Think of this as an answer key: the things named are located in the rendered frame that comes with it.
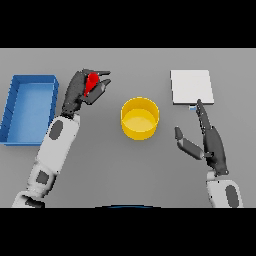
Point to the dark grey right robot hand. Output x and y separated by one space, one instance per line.
215 146

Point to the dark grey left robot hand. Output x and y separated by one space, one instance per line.
74 90

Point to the red beaker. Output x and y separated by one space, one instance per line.
90 82

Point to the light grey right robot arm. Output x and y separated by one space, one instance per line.
223 191

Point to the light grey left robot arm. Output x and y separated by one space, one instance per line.
53 156

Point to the pale square measuring scale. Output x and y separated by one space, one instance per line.
192 87

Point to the yellow bowl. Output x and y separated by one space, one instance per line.
140 118

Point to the blue tray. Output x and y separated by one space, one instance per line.
29 109

